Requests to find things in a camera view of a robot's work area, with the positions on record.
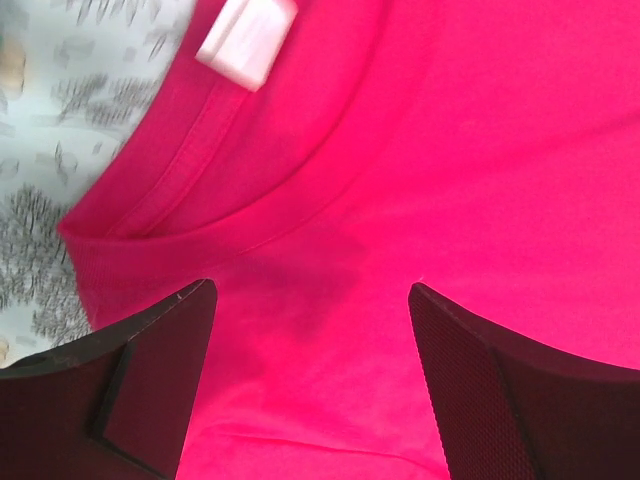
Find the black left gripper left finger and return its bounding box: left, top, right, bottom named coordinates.
left=1, top=280, right=217, bottom=480

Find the floral patterned table mat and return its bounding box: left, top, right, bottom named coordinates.
left=1, top=0, right=194, bottom=367

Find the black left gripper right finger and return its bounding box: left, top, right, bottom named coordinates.
left=408, top=284, right=639, bottom=480

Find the magenta pink t-shirt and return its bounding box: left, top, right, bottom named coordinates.
left=60, top=1, right=639, bottom=479

